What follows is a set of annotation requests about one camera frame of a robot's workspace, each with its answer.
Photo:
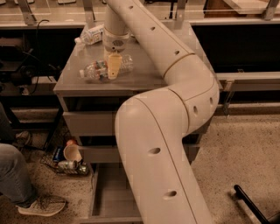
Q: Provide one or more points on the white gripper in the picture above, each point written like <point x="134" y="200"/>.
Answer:
<point x="115" y="44"/>

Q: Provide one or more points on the clear water bottle colourful label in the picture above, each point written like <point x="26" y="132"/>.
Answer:
<point x="98" y="70"/>

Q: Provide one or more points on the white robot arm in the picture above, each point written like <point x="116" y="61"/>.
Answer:
<point x="186" y="75"/>

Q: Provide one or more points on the water bottle white label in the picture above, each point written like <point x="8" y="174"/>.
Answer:
<point x="90" y="36"/>

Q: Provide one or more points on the grey metal drawer cabinet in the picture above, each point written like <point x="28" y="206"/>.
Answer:
<point x="144" y="77"/>

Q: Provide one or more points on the grey top drawer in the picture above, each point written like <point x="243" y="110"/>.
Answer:
<point x="90" y="122"/>

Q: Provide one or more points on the grey middle drawer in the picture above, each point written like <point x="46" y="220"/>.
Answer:
<point x="102" y="149"/>

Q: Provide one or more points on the grey open bottom drawer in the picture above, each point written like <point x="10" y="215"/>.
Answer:
<point x="112" y="195"/>

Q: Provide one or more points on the red apple in basket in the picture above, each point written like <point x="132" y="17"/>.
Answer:
<point x="70" y="142"/>

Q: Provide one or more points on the white cup in basket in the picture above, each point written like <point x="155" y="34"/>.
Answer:
<point x="71" y="152"/>

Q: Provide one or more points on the blue packet in basket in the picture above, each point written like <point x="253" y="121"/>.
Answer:
<point x="58" y="154"/>

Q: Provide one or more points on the metal can in basket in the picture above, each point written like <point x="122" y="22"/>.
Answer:
<point x="70" y="165"/>

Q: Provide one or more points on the person leg in jeans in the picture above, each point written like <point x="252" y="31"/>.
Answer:
<point x="15" y="182"/>

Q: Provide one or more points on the grey knit sneaker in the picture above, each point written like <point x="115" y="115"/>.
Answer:
<point x="46" y="206"/>

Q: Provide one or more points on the black chair leg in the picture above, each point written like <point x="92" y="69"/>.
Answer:
<point x="274" y="219"/>

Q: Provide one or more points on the wire basket on floor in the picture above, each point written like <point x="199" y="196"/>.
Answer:
<point x="46" y="160"/>

